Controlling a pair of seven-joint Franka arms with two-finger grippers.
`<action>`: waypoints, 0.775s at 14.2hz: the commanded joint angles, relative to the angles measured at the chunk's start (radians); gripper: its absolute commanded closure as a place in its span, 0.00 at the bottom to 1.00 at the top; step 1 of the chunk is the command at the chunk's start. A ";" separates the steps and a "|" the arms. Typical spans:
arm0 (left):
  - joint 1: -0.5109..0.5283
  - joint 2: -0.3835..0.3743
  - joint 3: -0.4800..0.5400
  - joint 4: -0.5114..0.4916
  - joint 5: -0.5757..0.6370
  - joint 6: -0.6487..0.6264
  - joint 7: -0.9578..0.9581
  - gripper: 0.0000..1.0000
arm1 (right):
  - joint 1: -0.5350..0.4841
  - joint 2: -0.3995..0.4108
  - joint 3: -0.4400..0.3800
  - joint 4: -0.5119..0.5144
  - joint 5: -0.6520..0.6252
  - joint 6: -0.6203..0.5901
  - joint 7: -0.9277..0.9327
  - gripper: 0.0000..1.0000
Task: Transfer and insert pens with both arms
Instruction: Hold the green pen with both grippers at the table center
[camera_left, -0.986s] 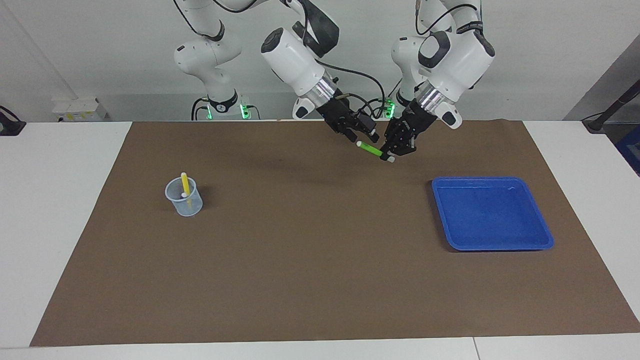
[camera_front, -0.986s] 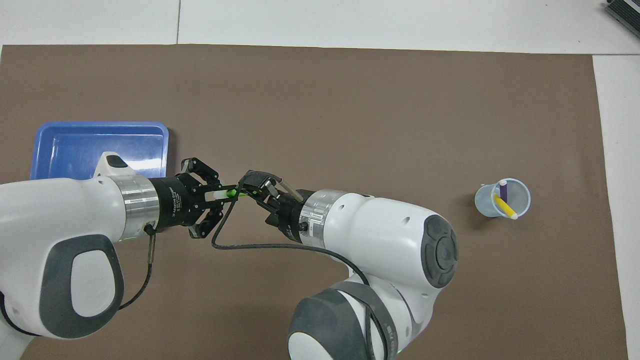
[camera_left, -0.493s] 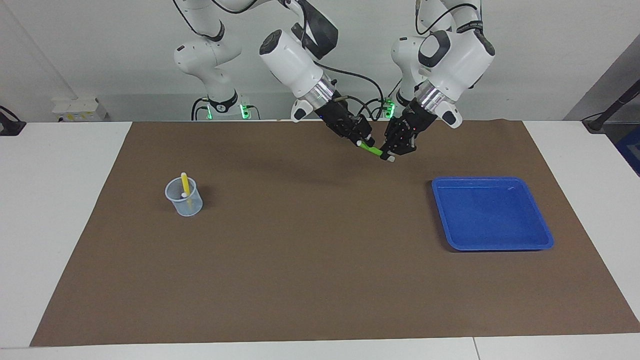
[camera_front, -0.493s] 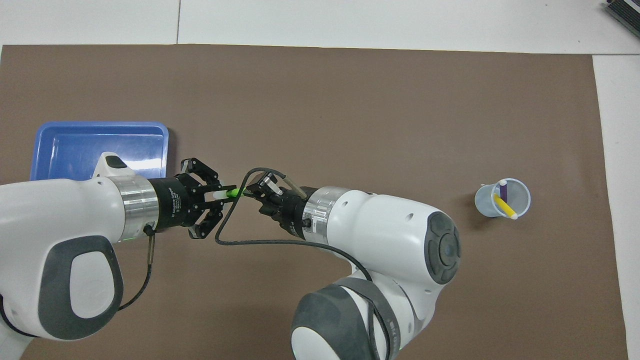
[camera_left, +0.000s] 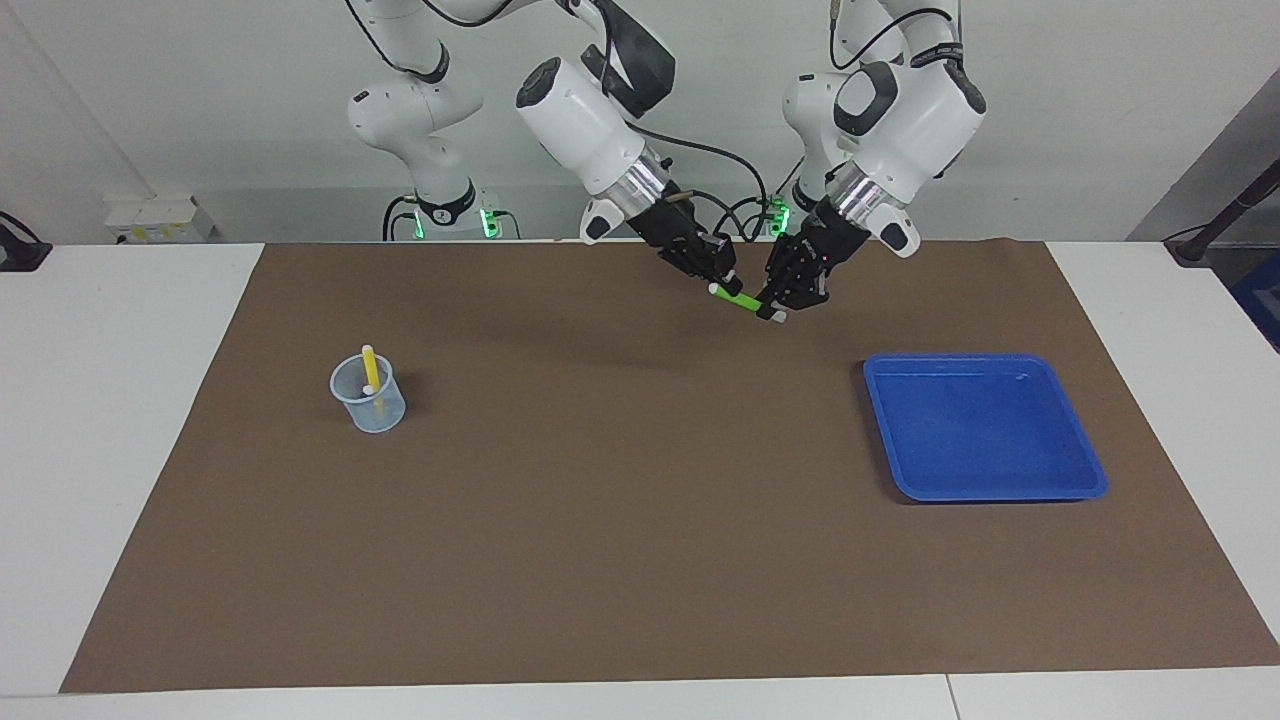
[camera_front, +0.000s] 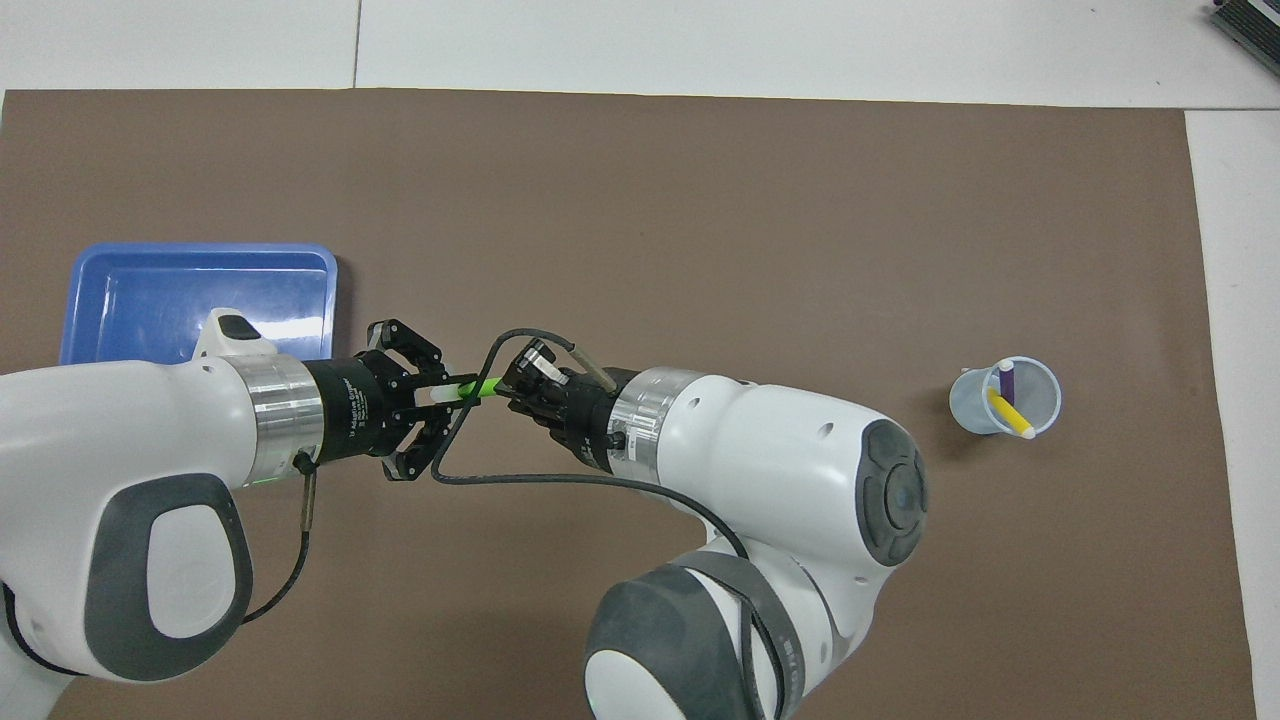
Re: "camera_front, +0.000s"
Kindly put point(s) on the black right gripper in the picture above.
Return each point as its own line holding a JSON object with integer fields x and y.
{"x": 585, "y": 415}

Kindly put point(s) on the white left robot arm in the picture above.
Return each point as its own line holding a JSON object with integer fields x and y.
{"x": 100, "y": 430}

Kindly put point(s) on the purple marker pen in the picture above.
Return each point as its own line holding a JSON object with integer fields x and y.
{"x": 1006, "y": 382}

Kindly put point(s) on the brown table mat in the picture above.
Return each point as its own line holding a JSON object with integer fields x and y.
{"x": 640, "y": 200}

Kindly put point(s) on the green marker pen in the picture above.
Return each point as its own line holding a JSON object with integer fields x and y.
{"x": 482, "y": 387}

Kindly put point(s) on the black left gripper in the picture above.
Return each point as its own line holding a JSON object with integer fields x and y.
{"x": 350, "y": 410}

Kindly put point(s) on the translucent plastic cup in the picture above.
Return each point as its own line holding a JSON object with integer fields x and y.
{"x": 970, "y": 405}

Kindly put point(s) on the dark ribbed device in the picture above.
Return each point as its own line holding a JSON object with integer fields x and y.
{"x": 1250, "y": 25}

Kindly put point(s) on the yellow marker pen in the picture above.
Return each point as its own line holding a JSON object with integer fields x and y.
{"x": 1012, "y": 415}

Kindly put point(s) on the blue plastic tray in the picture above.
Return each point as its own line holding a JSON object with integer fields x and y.
{"x": 150, "y": 290}

